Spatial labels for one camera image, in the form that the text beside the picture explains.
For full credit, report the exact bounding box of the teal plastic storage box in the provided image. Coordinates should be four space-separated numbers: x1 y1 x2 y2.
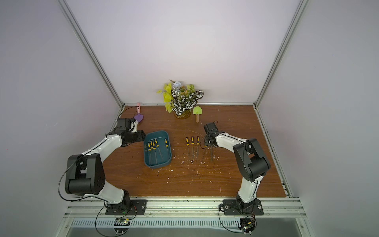
144 130 172 169

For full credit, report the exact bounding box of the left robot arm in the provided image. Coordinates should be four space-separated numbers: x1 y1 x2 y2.
63 118 146 209

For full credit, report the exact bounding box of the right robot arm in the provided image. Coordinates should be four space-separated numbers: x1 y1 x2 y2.
203 122 271 213

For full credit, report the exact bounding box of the potted artificial plant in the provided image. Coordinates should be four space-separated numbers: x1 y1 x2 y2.
157 80 204 119

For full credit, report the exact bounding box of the left controller board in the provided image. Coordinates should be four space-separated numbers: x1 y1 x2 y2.
113 218 131 236

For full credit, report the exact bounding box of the controller board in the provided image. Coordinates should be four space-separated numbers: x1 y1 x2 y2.
239 217 257 235
113 218 131 236

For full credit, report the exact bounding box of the right controller board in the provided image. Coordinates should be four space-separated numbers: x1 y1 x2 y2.
239 217 257 235

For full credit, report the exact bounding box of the green trowel wooden handle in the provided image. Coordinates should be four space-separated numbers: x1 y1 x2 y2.
192 106 202 123

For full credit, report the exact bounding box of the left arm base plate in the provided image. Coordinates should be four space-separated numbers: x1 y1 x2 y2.
105 199 148 216

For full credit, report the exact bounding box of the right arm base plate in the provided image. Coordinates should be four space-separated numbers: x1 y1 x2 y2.
220 199 264 216

